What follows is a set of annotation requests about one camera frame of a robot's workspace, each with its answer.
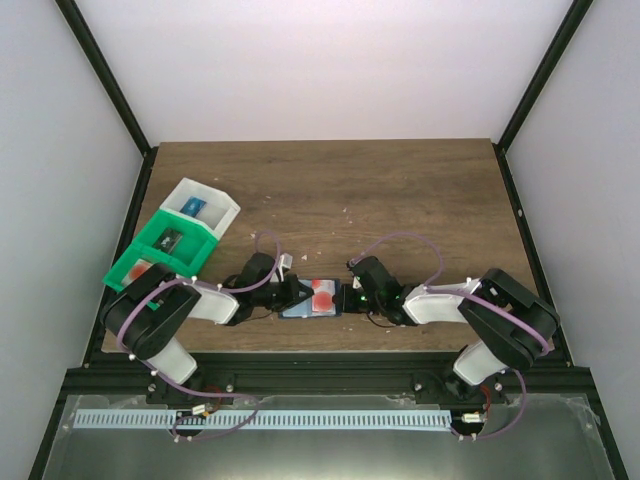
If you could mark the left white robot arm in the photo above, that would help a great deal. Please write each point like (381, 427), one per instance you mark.
(147, 314)

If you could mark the green bin upper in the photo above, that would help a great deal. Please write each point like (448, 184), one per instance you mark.
(196, 245)

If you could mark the black frame post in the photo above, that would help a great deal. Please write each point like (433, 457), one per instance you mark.
(560, 41)
(82, 32)

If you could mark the blue card holder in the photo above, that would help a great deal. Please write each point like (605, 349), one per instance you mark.
(303, 311)

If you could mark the right black frame post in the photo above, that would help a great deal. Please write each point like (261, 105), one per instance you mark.
(560, 41)

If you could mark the green bin lower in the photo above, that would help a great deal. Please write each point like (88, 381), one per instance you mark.
(136, 259)

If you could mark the light blue slotted cable duct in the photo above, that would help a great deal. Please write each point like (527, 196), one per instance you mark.
(404, 420)

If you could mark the white plastic bin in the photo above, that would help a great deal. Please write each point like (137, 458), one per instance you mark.
(208, 207)

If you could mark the blue card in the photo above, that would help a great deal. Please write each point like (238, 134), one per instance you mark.
(193, 206)

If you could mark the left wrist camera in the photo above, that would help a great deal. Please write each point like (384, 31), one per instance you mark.
(284, 265)

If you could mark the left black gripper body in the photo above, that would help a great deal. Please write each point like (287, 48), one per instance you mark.
(289, 291)

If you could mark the black VIP card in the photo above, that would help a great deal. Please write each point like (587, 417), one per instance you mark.
(167, 240)

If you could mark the green bin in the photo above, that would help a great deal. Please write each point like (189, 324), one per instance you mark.
(136, 259)
(196, 245)

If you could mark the left black frame post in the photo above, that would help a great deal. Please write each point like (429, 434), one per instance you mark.
(82, 32)

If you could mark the black aluminium front rail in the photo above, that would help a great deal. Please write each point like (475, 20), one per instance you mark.
(421, 375)

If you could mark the red white card in bin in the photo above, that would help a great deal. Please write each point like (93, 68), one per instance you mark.
(138, 269)

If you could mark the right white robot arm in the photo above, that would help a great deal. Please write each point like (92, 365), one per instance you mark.
(513, 325)

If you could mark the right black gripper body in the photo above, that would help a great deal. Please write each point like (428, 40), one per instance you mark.
(351, 297)

